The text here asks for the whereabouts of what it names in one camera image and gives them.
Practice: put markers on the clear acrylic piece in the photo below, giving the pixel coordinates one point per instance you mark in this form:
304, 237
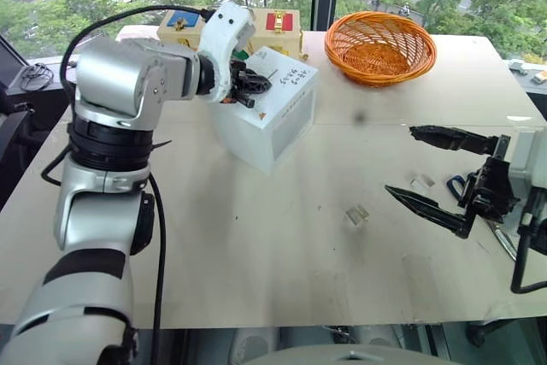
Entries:
357, 215
423, 181

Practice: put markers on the black chair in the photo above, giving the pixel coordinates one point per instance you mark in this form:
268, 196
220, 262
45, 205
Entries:
13, 125

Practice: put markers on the wooden box with red panel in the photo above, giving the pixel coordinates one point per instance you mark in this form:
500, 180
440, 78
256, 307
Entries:
282, 40

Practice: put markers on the wooden box with blue panel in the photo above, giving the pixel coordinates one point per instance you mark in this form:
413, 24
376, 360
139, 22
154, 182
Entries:
179, 33

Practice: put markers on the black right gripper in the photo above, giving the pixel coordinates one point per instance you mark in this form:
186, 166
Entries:
491, 187

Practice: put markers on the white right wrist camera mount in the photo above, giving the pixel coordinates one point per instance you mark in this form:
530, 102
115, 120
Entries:
526, 155

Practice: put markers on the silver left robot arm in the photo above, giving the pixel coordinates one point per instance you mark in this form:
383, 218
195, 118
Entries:
111, 78

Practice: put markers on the grey rounded robot torso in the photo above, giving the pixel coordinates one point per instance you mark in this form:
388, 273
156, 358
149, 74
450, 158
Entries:
342, 354

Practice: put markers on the blue metal clip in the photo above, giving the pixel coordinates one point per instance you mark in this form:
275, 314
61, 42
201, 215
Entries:
454, 185

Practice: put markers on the silver metal strip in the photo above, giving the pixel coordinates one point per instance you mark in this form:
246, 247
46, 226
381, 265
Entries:
504, 241

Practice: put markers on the orange wicker basket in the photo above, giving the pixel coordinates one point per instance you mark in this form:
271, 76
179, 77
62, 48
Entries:
380, 51

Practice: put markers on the small green block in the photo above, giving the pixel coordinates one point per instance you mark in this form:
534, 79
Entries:
241, 55

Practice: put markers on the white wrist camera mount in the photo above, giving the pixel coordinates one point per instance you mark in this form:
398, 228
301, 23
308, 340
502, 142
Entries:
526, 155
222, 36

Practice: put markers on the white box with slot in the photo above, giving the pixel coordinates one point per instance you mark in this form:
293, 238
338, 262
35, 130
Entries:
290, 117

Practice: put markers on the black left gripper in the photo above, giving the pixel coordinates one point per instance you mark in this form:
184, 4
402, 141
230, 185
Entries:
237, 76

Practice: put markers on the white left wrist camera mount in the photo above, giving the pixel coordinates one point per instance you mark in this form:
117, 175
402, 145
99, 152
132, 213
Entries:
222, 36

